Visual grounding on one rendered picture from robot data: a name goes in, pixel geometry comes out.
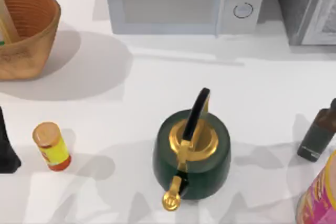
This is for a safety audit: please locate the dark brown dropper bottle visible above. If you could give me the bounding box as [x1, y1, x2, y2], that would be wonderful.
[297, 98, 336, 162]

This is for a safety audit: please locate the brown woven basket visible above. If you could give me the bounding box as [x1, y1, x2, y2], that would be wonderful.
[0, 0, 62, 82]

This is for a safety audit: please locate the pale box in basket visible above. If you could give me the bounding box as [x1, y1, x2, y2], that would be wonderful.
[0, 0, 21, 47]

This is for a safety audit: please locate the pale microwave oven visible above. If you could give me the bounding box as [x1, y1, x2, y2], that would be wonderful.
[102, 0, 270, 38]

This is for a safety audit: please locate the pink and yellow can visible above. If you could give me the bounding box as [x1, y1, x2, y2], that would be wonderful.
[295, 150, 336, 224]

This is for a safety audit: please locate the yellow and red can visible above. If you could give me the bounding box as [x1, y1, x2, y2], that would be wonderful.
[32, 122, 72, 172]

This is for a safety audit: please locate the green and gold kettle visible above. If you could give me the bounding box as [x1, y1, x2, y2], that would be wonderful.
[153, 87, 232, 212]

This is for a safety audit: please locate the round microwave knob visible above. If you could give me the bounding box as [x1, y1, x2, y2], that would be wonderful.
[233, 2, 254, 19]

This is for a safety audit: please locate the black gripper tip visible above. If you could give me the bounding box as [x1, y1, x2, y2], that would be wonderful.
[0, 106, 22, 175]

